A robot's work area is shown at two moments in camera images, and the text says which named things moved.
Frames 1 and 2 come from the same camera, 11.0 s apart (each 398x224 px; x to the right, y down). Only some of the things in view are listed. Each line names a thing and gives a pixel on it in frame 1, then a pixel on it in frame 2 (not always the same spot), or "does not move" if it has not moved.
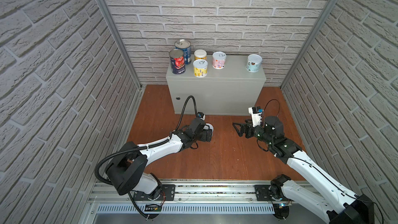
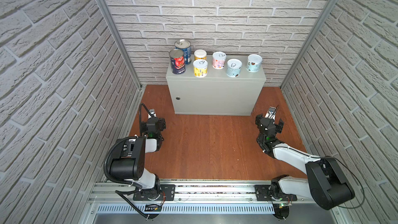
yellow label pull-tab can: x=200 y=68 does not move
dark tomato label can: x=178 y=61 does not move
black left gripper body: x=204 y=135 → x=145 y=127
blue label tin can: x=185 y=45 does not move
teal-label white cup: x=218 y=60 does not move
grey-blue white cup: x=207 y=127 → x=233 y=68
